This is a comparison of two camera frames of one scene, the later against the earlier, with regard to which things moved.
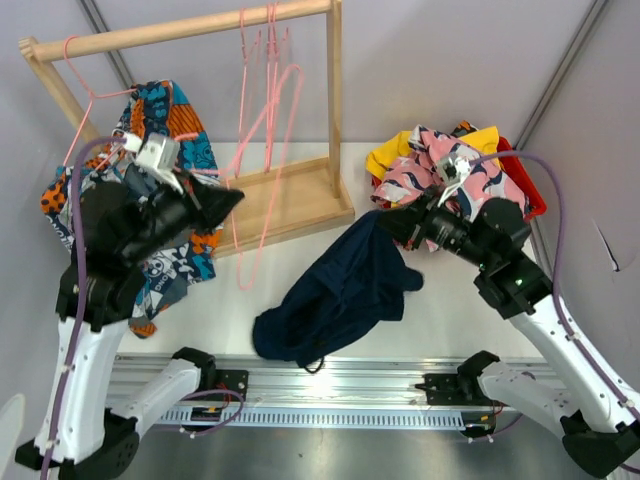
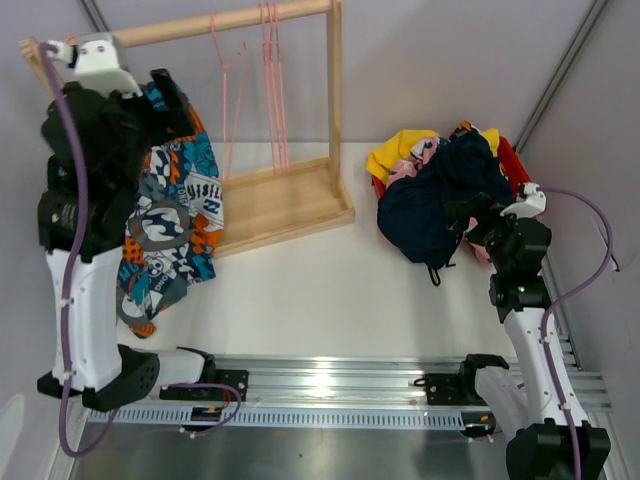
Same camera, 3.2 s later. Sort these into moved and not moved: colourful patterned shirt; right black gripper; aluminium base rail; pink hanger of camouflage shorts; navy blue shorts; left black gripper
Moved: navy blue shorts; right black gripper; pink hanger of camouflage shorts; left black gripper
Not moved: aluminium base rail; colourful patterned shirt
